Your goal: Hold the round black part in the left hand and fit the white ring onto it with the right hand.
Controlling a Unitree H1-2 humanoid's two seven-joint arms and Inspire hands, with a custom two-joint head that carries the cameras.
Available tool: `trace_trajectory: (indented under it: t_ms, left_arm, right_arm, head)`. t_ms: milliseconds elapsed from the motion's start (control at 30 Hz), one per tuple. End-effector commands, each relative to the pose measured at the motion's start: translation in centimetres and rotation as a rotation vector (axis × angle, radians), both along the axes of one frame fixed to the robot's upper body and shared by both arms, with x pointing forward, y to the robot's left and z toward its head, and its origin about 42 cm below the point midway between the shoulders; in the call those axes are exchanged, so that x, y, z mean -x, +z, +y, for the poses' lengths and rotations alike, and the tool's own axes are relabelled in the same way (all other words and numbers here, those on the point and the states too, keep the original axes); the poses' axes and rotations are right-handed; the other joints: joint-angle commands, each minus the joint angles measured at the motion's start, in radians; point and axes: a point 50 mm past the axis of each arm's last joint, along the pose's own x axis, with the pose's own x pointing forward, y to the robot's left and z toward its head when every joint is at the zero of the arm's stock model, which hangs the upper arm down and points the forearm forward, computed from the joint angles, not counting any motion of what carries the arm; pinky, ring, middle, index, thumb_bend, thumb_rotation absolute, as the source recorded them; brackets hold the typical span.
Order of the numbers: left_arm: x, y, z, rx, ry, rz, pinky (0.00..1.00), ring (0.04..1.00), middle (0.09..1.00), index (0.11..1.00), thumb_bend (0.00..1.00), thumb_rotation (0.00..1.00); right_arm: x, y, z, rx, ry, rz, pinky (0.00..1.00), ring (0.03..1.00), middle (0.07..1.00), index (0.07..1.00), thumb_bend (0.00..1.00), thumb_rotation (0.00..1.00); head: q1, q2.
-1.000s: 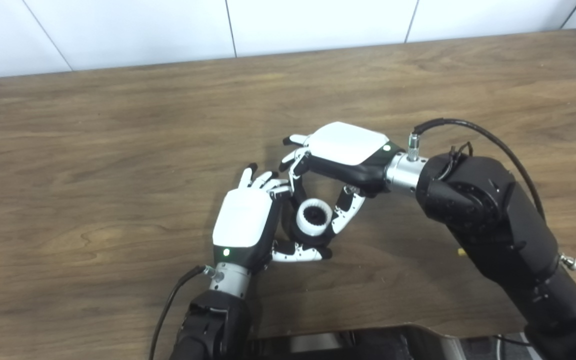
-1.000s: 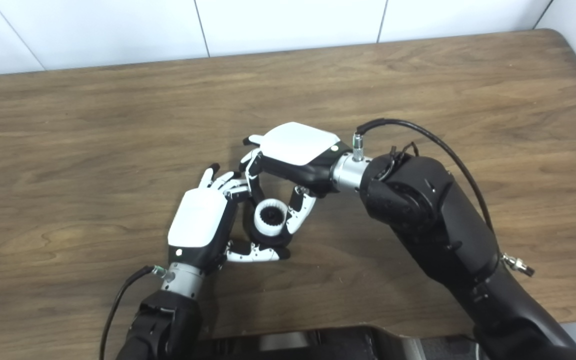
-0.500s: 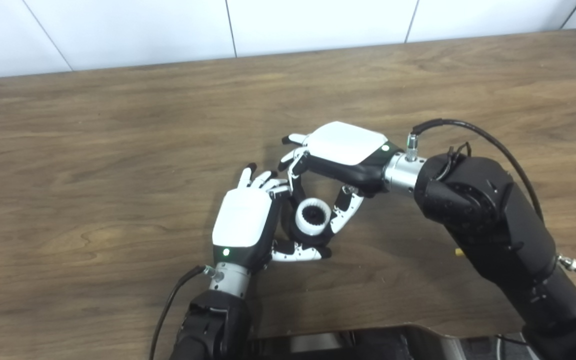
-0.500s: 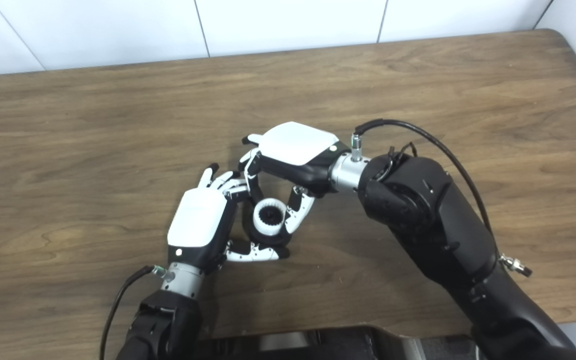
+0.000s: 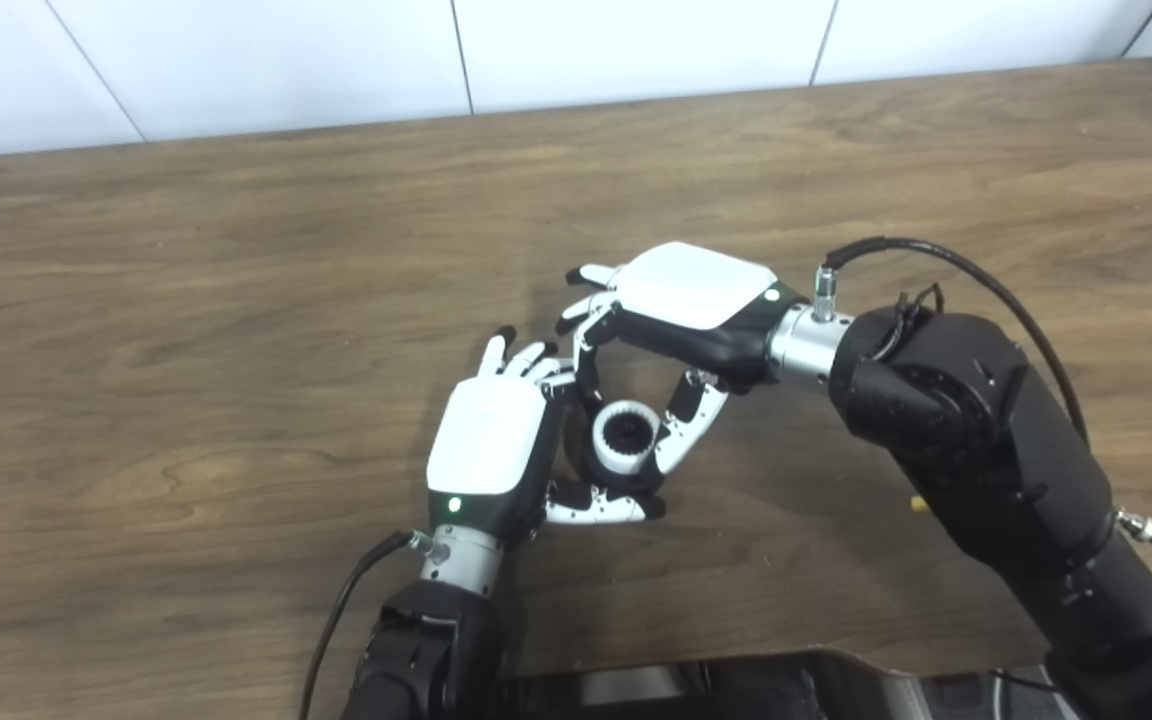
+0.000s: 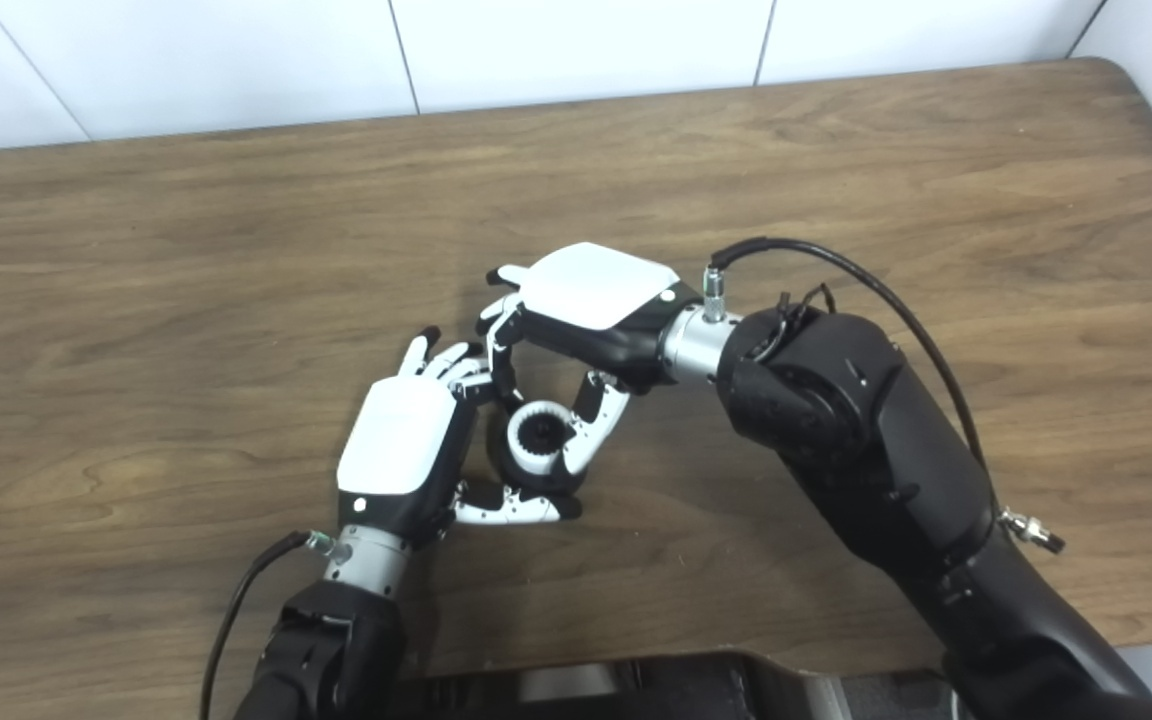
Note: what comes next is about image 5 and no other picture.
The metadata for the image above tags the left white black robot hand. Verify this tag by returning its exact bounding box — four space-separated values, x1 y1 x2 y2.
426 325 667 546

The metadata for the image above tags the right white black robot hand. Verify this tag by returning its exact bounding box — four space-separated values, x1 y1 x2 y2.
554 241 807 476

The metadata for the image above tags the white ring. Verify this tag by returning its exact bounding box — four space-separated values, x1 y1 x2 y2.
591 400 661 476

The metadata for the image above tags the round black part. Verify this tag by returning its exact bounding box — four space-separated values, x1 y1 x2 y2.
576 418 665 498

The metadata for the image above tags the black robot torso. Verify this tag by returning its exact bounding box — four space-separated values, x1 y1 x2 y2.
496 648 1077 720

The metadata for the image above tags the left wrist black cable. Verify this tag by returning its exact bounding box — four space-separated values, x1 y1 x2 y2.
298 530 447 720

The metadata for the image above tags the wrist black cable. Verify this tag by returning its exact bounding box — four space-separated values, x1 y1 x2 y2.
813 236 1152 556
298 530 447 720

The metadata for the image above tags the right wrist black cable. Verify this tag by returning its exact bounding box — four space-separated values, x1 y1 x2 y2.
813 236 1152 556

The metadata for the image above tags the right arm thin black wire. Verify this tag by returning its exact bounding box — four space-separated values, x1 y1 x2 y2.
876 283 944 361

